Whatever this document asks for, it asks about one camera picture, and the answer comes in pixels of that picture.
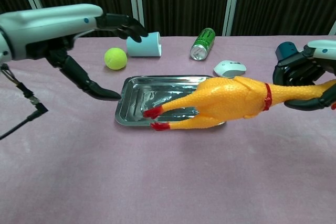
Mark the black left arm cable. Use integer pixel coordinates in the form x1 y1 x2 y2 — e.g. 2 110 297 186
0 63 49 141

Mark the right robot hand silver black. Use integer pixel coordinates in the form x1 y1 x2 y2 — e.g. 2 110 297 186
272 39 336 111

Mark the silver metal tray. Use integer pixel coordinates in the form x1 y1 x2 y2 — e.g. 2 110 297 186
114 74 228 127

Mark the yellow-green tennis ball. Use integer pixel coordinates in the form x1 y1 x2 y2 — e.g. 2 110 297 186
104 47 128 71

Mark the white computer mouse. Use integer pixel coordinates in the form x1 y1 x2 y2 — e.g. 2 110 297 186
213 60 247 78

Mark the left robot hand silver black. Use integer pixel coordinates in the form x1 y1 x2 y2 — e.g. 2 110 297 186
0 3 149 101

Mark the yellow rubber chicken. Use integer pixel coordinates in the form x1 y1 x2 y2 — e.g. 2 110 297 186
143 76 336 132

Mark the green drink can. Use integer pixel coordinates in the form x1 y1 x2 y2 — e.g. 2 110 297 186
190 27 216 61

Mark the pink fleece tablecloth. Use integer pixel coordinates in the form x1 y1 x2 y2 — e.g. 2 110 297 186
0 35 336 224

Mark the light blue plastic cup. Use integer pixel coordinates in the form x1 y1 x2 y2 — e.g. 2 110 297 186
126 31 162 58

